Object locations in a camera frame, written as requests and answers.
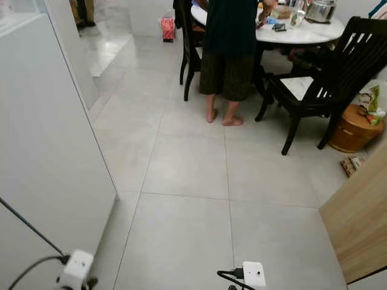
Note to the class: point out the white counter cabinet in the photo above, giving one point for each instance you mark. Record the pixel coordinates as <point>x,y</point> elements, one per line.
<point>48,121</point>

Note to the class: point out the person in dark trousers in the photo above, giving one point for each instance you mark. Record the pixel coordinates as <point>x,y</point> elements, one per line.
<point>86,11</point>

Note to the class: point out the dark wooden dining chair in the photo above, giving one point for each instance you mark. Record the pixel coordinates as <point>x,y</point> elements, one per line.
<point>351,54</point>
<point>187,36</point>

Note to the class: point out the person in dark shirt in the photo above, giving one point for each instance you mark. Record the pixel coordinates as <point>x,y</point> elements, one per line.
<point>230,30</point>

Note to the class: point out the small black object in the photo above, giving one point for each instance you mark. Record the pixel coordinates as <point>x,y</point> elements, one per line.
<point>279,27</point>

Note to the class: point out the clear glass jar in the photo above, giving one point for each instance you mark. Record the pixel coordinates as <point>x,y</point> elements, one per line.
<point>297,13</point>

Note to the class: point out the round white marble table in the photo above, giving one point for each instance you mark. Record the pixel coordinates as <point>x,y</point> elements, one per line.
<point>308,33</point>

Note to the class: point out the steel cooking pot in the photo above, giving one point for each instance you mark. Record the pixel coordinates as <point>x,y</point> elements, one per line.
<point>320,11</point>

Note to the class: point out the small brown printed box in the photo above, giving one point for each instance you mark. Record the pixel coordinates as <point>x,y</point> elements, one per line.
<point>352,165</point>

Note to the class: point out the light wooden panel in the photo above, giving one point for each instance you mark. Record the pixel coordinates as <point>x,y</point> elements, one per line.
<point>360,217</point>

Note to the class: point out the green and white snack bag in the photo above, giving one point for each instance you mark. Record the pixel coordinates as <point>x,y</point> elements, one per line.
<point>373,103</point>

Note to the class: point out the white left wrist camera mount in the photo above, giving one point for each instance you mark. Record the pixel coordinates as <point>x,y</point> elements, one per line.
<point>77,267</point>

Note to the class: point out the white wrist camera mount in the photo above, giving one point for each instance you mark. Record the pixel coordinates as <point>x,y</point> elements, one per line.
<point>77,267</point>
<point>254,275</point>

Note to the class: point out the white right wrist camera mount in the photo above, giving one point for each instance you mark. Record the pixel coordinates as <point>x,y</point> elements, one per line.
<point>254,275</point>

